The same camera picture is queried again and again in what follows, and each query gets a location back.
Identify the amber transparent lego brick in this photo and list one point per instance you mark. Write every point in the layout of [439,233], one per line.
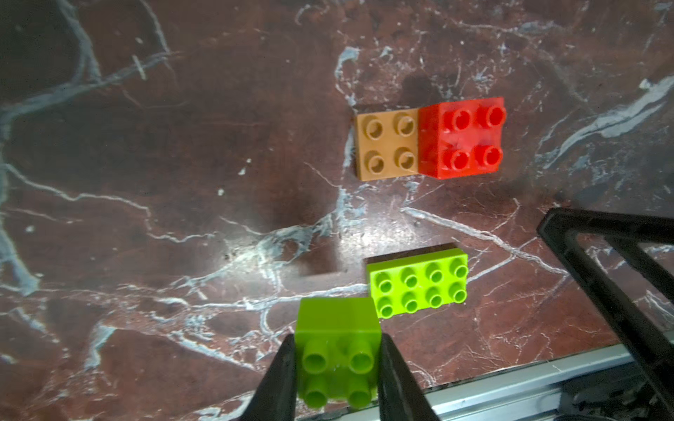
[387,144]

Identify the green square lego brick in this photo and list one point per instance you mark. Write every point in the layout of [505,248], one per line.
[338,344]

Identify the lime green lego brick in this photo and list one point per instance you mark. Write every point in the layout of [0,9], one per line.
[418,282]

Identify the red square lego brick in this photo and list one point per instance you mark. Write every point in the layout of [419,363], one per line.
[463,138]

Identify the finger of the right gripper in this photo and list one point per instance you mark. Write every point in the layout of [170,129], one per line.
[650,348]

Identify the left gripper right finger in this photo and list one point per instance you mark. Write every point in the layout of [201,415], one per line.
[399,395]

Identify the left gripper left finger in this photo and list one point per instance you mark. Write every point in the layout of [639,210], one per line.
[276,396]

